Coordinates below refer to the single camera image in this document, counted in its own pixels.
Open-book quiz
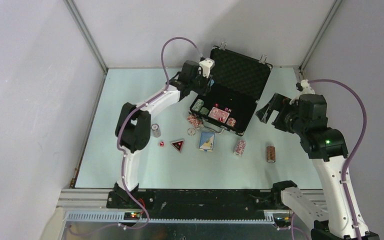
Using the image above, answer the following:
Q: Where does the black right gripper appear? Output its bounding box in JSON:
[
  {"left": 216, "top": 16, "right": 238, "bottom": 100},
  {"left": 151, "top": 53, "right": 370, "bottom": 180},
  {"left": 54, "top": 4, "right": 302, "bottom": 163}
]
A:
[{"left": 255, "top": 92, "right": 308, "bottom": 136}]

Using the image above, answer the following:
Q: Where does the orange brown chip stack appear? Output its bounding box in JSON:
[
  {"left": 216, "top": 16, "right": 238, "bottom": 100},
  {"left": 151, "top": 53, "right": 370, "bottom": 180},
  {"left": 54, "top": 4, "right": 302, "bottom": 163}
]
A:
[{"left": 266, "top": 145, "right": 276, "bottom": 163}]

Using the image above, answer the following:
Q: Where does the red white chip stack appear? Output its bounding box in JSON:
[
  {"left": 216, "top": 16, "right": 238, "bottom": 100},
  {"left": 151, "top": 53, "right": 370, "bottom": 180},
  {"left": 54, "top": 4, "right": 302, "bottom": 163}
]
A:
[{"left": 233, "top": 139, "right": 247, "bottom": 157}]

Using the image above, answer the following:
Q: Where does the grey chip stack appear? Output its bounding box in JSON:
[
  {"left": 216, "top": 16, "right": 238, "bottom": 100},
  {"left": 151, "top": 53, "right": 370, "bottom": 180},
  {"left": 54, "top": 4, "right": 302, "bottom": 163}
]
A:
[{"left": 151, "top": 123, "right": 162, "bottom": 138}]

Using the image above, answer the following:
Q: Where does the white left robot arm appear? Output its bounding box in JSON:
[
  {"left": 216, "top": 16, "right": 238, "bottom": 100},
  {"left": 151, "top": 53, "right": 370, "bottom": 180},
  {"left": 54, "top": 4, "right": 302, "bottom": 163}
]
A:
[{"left": 115, "top": 58, "right": 215, "bottom": 208}]

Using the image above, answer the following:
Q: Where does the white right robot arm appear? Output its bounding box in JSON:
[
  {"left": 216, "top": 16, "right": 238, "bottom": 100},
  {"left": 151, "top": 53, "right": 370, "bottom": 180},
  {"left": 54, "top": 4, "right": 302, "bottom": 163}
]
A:
[{"left": 256, "top": 93, "right": 379, "bottom": 240}]

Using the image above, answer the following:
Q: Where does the black poker set case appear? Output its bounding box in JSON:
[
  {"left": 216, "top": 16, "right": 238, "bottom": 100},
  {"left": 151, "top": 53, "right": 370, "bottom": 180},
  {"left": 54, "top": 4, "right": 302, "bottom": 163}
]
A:
[{"left": 189, "top": 46, "right": 273, "bottom": 136}]

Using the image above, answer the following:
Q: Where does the tall green chip stack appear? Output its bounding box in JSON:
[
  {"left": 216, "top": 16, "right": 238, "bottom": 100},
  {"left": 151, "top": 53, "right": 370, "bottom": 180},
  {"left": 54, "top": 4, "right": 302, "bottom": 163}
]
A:
[{"left": 191, "top": 99, "right": 204, "bottom": 112}]

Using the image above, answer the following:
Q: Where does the short green chip stack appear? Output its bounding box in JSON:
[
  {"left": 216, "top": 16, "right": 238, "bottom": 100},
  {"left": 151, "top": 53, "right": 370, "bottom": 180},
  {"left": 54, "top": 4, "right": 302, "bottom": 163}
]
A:
[{"left": 199, "top": 107, "right": 210, "bottom": 116}]

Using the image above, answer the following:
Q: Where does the red chip stack in case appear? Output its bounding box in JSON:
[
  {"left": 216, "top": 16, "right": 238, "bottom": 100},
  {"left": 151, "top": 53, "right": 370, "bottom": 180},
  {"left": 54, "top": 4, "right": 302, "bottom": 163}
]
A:
[{"left": 226, "top": 117, "right": 237, "bottom": 128}]

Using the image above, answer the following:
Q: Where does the red playing card deck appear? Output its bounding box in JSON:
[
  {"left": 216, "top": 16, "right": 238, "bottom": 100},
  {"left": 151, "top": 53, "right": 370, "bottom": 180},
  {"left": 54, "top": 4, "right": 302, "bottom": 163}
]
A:
[{"left": 208, "top": 107, "right": 230, "bottom": 123}]

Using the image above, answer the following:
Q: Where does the white dealer button chip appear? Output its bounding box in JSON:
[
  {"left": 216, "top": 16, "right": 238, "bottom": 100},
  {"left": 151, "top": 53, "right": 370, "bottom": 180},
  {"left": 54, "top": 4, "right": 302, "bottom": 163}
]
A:
[{"left": 187, "top": 127, "right": 196, "bottom": 136}]

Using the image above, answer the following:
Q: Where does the blue playing card deck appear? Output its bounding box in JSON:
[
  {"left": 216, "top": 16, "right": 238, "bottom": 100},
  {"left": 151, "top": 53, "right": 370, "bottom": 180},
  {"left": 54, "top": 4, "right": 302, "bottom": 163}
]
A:
[{"left": 198, "top": 131, "right": 215, "bottom": 152}]

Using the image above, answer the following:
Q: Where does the black red triangular button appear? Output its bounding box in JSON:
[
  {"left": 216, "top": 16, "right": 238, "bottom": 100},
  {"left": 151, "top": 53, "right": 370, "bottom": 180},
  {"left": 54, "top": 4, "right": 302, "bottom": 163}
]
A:
[{"left": 170, "top": 138, "right": 185, "bottom": 153}]

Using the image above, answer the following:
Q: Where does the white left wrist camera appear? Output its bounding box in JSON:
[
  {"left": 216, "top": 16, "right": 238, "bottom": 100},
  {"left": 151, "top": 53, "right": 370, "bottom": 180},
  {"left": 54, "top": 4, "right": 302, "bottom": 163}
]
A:
[{"left": 198, "top": 58, "right": 215, "bottom": 79}]

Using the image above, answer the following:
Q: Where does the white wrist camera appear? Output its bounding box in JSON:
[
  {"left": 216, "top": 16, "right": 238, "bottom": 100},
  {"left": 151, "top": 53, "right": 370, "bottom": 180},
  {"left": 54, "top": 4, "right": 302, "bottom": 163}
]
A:
[
  {"left": 198, "top": 58, "right": 215, "bottom": 79},
  {"left": 295, "top": 79, "right": 315, "bottom": 99}
]

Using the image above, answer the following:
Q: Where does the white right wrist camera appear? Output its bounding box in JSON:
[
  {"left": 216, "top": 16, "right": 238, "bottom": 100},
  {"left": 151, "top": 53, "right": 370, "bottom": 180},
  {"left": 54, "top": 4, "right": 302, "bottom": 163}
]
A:
[{"left": 295, "top": 79, "right": 315, "bottom": 99}]

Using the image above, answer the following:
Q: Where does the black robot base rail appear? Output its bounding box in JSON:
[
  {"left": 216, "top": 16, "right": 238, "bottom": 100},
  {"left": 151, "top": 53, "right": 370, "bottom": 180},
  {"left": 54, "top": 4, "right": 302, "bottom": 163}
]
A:
[{"left": 106, "top": 180, "right": 296, "bottom": 221}]

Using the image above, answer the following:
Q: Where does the aluminium frame rail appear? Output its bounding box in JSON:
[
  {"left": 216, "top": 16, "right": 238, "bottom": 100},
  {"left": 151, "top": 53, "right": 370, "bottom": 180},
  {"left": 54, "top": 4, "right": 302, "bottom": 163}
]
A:
[{"left": 56, "top": 188, "right": 355, "bottom": 224}]

